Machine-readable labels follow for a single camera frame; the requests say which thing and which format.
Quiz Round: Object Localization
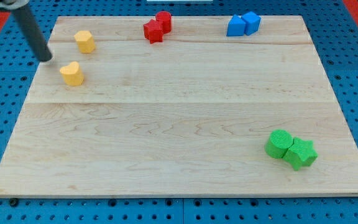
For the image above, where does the yellow hexagon block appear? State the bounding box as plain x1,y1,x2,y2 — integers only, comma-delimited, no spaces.
74,30,96,54

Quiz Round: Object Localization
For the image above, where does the yellow heart block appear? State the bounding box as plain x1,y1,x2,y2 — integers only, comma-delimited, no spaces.
60,61,84,86

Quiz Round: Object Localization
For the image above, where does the wooden board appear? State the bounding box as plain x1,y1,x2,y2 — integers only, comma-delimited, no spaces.
0,16,358,198

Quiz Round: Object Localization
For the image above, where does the red star block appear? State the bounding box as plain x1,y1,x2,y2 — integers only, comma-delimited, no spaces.
143,19,163,44

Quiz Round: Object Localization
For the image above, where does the red cylinder block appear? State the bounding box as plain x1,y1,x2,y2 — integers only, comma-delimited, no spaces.
155,11,172,34

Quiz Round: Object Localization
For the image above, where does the blue triangle block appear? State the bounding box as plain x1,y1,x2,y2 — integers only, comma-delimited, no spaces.
226,14,247,37

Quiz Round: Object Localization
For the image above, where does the green cylinder block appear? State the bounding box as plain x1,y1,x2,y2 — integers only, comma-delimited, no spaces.
265,129,293,159

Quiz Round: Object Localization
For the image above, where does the blue cube block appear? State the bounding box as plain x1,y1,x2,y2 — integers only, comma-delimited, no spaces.
241,11,261,35

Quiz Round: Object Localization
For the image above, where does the green star block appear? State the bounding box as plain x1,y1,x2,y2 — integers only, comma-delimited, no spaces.
283,137,318,170

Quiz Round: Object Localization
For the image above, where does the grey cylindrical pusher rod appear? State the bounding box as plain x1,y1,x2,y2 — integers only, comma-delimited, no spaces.
12,1,52,62

